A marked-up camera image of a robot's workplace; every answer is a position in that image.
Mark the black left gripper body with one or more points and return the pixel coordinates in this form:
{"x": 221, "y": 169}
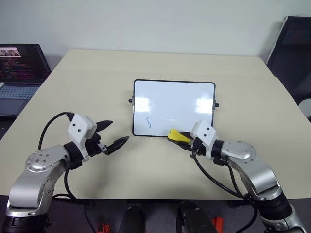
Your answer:
{"x": 93, "y": 146}

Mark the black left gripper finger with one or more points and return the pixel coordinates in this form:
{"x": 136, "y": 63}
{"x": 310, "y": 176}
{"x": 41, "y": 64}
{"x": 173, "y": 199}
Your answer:
{"x": 104, "y": 125}
{"x": 117, "y": 144}

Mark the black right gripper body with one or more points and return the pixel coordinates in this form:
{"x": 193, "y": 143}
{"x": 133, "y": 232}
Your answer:
{"x": 198, "y": 146}

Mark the yellow whiteboard eraser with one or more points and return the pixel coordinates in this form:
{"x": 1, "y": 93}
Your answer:
{"x": 177, "y": 136}

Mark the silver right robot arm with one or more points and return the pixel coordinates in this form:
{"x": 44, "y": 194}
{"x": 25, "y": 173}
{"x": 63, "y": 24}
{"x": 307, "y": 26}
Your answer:
{"x": 257, "y": 174}

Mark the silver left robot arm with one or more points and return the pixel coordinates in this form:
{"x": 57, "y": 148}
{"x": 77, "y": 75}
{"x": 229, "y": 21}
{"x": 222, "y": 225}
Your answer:
{"x": 36, "y": 174}

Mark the small black-framed whiteboard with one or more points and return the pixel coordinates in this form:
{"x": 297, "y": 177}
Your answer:
{"x": 170, "y": 106}

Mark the dark rounded shape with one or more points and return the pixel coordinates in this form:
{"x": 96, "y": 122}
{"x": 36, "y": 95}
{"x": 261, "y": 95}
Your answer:
{"x": 132, "y": 219}
{"x": 196, "y": 217}

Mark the orange plastic part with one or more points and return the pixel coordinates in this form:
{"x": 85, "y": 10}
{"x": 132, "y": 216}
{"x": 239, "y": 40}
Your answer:
{"x": 218, "y": 224}
{"x": 104, "y": 228}

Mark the open grey laptop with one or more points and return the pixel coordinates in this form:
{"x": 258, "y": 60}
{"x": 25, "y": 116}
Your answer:
{"x": 17, "y": 80}

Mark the white round object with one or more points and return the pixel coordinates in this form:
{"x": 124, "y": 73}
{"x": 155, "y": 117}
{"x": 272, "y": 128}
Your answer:
{"x": 306, "y": 109}

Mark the black flat panel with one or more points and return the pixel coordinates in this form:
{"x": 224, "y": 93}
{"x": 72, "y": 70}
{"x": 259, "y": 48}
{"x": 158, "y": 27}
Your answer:
{"x": 291, "y": 53}

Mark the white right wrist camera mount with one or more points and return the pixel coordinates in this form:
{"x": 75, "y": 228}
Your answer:
{"x": 205, "y": 133}

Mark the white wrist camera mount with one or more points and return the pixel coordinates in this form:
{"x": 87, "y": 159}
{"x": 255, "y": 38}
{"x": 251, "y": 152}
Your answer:
{"x": 79, "y": 128}
{"x": 205, "y": 133}

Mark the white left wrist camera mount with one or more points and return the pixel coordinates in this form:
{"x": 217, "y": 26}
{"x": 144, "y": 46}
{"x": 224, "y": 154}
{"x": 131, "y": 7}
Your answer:
{"x": 79, "y": 128}

